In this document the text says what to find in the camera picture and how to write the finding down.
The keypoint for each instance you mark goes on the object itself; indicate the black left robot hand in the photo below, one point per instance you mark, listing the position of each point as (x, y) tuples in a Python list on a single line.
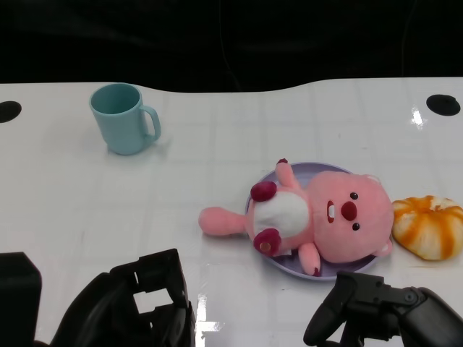
[(108, 311)]

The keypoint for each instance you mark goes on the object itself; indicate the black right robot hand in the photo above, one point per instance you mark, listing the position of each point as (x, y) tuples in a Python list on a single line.
[(376, 307)]

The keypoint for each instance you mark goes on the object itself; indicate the pink plush beaver doll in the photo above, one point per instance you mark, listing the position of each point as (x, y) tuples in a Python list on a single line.
[(343, 217)]

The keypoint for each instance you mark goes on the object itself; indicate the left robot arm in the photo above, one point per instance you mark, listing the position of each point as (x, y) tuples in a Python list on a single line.
[(18, 300)]

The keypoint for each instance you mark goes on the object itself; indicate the lilac plastic plate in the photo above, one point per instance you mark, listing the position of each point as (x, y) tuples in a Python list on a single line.
[(311, 170)]

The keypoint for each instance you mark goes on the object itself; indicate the orange white striped bun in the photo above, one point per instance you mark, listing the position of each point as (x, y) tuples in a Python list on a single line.
[(427, 227)]

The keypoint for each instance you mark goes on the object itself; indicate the teal plastic mug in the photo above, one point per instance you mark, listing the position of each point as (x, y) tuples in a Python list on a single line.
[(119, 126)]

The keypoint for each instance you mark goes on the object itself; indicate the black table grommet hole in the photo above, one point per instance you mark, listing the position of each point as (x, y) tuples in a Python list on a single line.
[(8, 111), (443, 105)]

